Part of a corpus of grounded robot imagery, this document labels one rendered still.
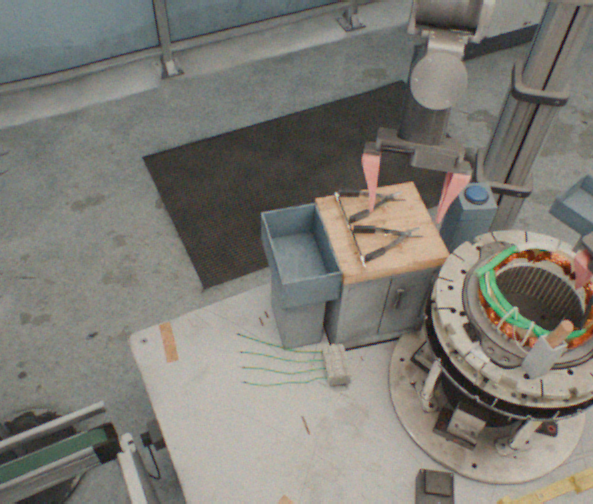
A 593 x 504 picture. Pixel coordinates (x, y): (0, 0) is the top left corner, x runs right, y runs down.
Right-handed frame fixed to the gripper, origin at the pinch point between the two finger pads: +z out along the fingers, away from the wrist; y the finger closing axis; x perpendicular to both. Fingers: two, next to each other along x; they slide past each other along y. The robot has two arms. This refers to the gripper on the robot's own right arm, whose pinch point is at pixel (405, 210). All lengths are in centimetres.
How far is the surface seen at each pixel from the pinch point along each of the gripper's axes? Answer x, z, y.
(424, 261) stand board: 30.3, 18.7, 7.0
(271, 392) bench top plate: 29, 52, -17
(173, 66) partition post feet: 228, 24, -107
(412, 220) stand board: 38.1, 14.2, 4.0
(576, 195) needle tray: 56, 9, 36
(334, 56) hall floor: 258, 12, -34
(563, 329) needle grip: 4.7, 14.5, 24.5
